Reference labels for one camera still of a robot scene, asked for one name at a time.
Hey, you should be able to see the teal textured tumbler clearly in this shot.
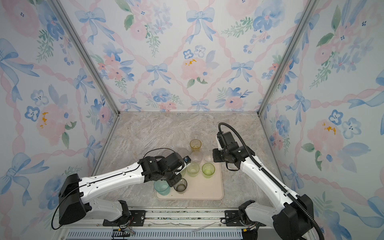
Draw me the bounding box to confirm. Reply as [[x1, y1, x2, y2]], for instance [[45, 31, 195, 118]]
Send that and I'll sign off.
[[154, 180, 171, 196]]

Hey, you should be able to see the dark grey glass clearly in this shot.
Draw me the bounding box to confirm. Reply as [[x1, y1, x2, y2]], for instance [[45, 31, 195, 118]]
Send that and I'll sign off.
[[173, 178, 188, 194]]

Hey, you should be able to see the light green textured tumbler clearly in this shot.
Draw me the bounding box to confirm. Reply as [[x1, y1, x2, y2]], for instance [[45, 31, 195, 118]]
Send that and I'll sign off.
[[180, 167, 187, 177], [187, 162, 200, 177]]

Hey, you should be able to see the bright green smooth tumbler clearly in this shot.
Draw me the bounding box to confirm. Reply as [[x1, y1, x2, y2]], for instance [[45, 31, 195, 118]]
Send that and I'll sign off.
[[202, 163, 216, 179]]

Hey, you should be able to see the frosted clear tumbler back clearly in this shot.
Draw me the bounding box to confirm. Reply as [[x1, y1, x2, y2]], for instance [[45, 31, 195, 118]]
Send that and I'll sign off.
[[190, 151, 203, 163]]

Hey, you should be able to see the yellow glass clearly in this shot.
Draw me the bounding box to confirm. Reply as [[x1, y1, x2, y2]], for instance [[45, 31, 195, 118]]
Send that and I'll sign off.
[[190, 139, 202, 152]]

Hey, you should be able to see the small clear glass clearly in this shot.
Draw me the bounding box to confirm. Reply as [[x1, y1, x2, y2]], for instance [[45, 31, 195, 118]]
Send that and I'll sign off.
[[191, 131, 201, 140]]

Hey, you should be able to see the clear smooth tall tumbler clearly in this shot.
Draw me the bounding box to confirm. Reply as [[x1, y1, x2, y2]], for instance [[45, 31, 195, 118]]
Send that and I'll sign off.
[[177, 148, 190, 158]]

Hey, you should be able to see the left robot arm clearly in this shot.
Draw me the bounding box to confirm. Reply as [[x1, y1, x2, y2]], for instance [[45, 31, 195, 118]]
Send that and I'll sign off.
[[56, 152, 192, 227]]

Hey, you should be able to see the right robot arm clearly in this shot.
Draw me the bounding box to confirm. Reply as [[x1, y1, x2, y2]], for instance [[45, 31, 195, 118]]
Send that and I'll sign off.
[[213, 131, 319, 240]]

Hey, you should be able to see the beige plastic tray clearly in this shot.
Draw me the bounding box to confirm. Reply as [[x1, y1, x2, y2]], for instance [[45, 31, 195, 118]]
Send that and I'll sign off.
[[155, 160, 224, 201]]

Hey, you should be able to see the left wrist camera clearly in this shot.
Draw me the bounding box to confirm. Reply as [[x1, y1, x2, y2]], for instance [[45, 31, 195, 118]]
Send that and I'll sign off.
[[183, 156, 192, 166]]

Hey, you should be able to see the aluminium front rail frame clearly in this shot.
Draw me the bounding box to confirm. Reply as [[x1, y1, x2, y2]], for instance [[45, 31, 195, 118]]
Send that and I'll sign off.
[[53, 208, 280, 240]]

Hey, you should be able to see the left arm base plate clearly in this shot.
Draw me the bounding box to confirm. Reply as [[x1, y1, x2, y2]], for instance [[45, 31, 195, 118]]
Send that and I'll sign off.
[[103, 210, 147, 227]]

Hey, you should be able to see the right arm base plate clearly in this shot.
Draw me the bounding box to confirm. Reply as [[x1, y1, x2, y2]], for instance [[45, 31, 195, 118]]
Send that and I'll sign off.
[[224, 209, 267, 227]]

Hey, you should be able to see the black corrugated cable hose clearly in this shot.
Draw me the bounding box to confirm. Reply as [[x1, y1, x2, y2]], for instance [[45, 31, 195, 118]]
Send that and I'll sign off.
[[217, 122, 325, 240]]

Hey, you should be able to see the right aluminium corner post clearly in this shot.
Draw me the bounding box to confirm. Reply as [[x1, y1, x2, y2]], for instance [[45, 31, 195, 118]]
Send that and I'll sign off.
[[258, 0, 318, 119]]

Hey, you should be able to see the aluminium corner post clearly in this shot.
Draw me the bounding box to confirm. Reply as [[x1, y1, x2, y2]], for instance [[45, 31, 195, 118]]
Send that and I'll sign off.
[[48, 1, 120, 116], [258, 0, 318, 119]]

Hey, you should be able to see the left aluminium corner post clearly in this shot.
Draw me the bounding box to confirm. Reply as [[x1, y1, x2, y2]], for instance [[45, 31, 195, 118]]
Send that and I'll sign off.
[[48, 1, 120, 116]]

